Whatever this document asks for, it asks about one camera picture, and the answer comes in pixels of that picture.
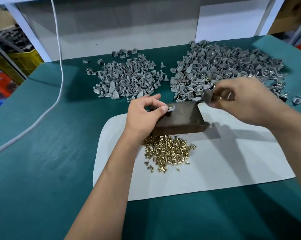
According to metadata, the small pile of grey parts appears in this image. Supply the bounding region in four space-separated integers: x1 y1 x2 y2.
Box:
82 48 170 102

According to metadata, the person's left forearm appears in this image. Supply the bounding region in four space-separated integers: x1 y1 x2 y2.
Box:
64 130 151 240

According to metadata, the yellow plastic crate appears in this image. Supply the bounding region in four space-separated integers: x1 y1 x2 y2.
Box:
0 48 45 85

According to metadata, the large pile of grey parts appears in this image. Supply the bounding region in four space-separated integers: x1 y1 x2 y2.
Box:
170 40 290 103

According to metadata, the grey plastic shell part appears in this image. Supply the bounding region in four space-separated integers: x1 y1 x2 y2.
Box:
201 88 214 107

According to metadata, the white frame post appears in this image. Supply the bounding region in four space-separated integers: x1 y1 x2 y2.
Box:
255 0 286 37
5 3 53 63

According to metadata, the person's right forearm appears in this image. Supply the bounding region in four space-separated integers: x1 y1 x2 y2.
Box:
267 103 301 201

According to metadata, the person's left hand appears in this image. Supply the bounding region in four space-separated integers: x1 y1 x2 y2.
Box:
124 94 169 143

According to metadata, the white back panel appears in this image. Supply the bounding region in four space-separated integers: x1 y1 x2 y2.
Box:
15 0 278 62

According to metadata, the pile of brass rivets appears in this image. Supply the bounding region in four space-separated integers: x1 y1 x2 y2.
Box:
141 135 197 174

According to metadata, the dark brown rectangular block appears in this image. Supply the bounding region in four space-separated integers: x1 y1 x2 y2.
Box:
150 101 206 137

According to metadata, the red plastic crate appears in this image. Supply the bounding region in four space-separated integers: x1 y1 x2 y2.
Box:
0 69 19 101

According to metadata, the white cable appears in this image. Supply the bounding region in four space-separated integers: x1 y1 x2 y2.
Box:
0 0 65 159

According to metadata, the person's right hand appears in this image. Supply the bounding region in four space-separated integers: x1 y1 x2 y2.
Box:
208 77 289 128

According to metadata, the brown cardboard box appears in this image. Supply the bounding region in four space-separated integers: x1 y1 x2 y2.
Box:
267 0 301 36

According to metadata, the white sheet mat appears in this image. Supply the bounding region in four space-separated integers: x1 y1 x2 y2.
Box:
92 102 296 202

